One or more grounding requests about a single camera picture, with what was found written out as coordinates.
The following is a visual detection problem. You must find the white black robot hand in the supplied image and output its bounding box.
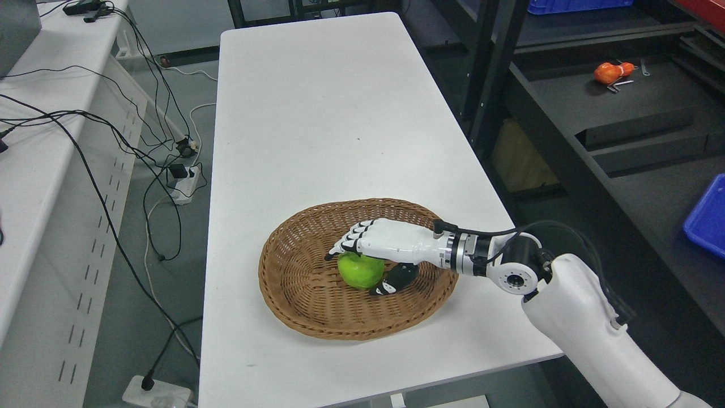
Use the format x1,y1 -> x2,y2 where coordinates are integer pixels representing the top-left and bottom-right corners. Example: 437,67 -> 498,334
325,219 -> 453,295

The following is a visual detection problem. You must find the white power strip far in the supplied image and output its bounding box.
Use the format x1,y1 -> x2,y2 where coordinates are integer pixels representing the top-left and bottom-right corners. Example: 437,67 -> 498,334
167,164 -> 199,206

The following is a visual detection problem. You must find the white side desk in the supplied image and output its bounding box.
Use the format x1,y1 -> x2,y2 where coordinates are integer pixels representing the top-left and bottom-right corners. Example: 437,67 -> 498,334
1,10 -> 147,407

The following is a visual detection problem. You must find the brown wicker basket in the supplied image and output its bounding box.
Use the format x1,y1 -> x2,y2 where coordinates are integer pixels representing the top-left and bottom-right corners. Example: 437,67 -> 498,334
258,197 -> 458,341

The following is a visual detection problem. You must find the black metal shelf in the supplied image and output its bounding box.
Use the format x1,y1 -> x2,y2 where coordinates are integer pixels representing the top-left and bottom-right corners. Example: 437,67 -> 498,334
401,1 -> 723,407

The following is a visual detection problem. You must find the white power strip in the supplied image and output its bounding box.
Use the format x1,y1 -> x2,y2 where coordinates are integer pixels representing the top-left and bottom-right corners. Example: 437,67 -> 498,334
122,375 -> 193,407
167,164 -> 199,206

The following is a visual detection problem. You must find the black power cable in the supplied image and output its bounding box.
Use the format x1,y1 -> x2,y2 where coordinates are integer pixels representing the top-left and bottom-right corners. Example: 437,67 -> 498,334
0,93 -> 202,369

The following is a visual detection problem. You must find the blue plastic tray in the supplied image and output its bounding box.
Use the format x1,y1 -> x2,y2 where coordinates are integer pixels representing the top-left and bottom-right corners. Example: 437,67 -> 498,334
682,173 -> 724,259

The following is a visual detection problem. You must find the green apple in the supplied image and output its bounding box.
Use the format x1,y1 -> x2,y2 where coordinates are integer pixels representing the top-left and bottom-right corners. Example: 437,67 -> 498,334
337,252 -> 385,290

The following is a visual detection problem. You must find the white standing desk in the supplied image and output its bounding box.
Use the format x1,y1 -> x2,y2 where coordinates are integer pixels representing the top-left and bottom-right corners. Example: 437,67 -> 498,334
198,12 -> 560,407

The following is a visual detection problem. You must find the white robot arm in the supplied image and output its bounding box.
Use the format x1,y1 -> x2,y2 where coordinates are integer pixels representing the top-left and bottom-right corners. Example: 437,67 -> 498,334
433,220 -> 707,407

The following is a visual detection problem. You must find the white power strip near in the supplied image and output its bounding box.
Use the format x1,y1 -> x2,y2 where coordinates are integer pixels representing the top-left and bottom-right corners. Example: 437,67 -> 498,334
122,375 -> 193,407

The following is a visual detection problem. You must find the orange toy carrot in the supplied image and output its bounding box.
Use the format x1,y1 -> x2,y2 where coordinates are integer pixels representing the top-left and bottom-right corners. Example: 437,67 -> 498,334
594,62 -> 635,85

